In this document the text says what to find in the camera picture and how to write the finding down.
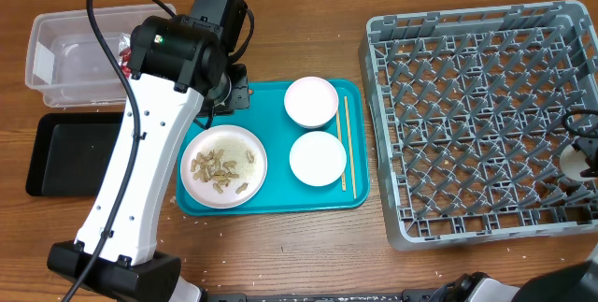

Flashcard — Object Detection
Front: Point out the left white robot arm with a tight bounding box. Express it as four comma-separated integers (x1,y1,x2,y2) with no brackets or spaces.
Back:
47,0,254,301

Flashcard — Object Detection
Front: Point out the white cup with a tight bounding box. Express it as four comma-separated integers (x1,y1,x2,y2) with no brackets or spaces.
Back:
559,145,588,181

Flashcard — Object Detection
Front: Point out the white round plate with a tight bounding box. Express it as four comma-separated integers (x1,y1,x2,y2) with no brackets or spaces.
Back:
179,125,267,209

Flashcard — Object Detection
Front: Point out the clear plastic bin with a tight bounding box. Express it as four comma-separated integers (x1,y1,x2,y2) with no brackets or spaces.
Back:
24,3,178,108

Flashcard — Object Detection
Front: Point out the white bowl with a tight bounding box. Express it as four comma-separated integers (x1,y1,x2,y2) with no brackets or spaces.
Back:
290,131,340,187

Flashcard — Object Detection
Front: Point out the grey dishwasher rack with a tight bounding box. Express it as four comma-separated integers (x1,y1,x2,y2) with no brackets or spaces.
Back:
359,0,597,251

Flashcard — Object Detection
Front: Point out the red snack wrapper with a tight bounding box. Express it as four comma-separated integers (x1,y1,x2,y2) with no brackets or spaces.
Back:
118,33,131,79

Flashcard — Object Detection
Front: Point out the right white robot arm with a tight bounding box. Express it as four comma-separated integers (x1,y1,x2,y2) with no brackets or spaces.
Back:
430,136,597,302

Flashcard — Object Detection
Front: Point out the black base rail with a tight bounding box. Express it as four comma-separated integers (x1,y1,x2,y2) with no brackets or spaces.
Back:
206,288,441,302

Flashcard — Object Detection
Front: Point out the teal serving tray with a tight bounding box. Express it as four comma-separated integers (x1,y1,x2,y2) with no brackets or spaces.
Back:
176,79,370,216

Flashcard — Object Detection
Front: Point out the peanut shells pile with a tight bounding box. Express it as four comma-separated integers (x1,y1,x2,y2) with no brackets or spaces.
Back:
190,149,256,194

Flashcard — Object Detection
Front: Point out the pink bowl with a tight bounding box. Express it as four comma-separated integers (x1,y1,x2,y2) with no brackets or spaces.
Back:
283,77,339,129

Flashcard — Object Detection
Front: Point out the wooden chopstick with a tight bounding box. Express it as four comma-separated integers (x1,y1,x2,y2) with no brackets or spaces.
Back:
335,110,347,192
343,96,357,199

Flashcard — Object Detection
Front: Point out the black plastic tray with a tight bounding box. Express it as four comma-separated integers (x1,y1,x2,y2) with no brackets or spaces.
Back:
25,112,122,197

